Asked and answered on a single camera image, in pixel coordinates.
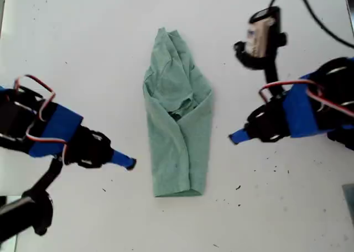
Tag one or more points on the black camera stalk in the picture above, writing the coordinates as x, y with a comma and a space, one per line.
272, 69
41, 207

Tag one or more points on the white black camera box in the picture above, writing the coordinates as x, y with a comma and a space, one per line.
262, 31

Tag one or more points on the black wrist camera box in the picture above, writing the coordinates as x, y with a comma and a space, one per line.
13, 216

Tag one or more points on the green t-shirt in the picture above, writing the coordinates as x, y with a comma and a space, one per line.
166, 152

